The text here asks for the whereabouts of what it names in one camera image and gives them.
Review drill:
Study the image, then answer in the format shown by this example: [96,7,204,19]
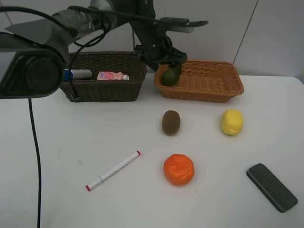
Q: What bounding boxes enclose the small pink bottle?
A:
[97,72,130,80]

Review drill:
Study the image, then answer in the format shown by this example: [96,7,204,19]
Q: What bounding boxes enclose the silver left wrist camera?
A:
[155,17,209,33]

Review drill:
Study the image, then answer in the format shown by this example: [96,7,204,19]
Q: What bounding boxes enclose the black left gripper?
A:
[130,14,187,78]

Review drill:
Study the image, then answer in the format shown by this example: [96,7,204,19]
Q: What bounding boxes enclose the black left camera cable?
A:
[0,6,152,228]

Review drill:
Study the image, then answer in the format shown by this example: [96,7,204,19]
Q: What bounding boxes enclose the green lime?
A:
[161,68,179,86]

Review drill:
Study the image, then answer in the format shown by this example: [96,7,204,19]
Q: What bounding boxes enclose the white marker pink caps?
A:
[86,151,141,191]

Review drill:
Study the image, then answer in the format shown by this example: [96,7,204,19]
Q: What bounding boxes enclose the grey black left arm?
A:
[0,0,206,102]

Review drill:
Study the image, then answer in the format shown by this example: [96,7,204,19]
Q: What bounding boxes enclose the white bottle blue cap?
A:
[63,69,92,82]

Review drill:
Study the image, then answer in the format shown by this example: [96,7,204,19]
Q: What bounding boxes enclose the orange mandarin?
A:
[163,154,195,186]

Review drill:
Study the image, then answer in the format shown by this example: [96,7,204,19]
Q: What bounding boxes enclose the light brown wicker basket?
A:
[154,60,244,103]

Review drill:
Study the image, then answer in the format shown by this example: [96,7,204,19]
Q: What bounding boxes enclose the yellow lemon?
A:
[221,109,244,136]

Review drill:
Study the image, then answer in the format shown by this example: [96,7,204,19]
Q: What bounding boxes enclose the dark felt whiteboard eraser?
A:
[246,163,298,213]

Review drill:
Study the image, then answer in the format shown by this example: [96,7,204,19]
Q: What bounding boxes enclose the brown kiwi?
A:
[161,110,181,135]

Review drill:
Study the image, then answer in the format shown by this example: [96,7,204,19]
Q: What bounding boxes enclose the dark brown wicker basket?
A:
[60,51,147,103]

